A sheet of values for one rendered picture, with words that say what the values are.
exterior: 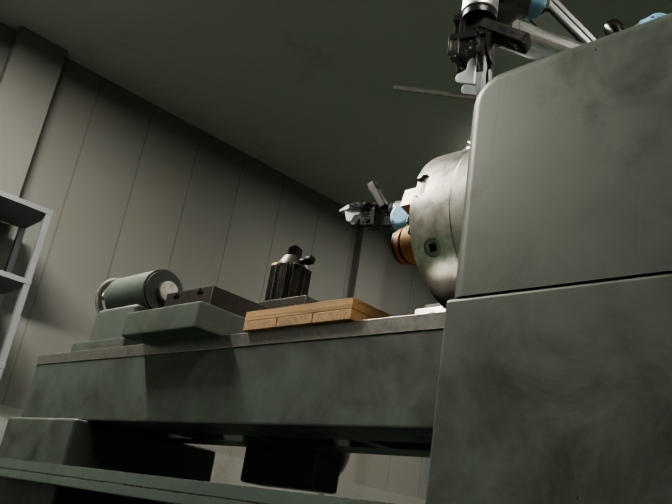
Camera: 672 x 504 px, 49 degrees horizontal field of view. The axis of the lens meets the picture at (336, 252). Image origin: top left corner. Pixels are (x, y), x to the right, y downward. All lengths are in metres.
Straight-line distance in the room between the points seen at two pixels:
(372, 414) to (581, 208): 0.47
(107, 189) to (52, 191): 0.37
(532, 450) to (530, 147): 0.44
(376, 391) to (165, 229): 4.11
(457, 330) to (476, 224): 0.17
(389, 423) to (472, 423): 0.20
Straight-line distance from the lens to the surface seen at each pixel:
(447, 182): 1.31
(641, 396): 0.94
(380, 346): 1.26
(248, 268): 5.59
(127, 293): 2.24
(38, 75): 5.06
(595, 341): 0.98
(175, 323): 1.64
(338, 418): 1.28
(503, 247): 1.10
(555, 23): 2.35
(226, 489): 1.25
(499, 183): 1.15
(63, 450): 1.98
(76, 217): 4.97
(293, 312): 1.42
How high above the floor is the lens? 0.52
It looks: 20 degrees up
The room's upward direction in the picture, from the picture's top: 9 degrees clockwise
